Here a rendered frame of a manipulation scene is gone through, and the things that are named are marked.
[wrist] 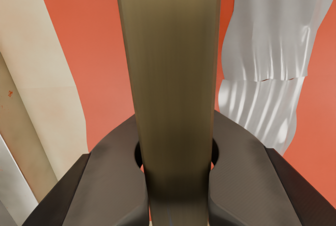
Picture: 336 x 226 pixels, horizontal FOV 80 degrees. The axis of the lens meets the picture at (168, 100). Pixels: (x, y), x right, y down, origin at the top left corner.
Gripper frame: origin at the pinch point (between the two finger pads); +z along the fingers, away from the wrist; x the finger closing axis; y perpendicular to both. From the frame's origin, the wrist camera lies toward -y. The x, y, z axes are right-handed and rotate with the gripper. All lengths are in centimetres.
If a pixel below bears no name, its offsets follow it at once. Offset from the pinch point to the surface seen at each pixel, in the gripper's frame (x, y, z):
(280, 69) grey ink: 8.6, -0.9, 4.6
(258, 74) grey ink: 6.8, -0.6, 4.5
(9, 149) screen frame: -14.3, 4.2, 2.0
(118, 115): -5.5, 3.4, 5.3
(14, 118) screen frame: -14.3, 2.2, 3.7
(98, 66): -6.4, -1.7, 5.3
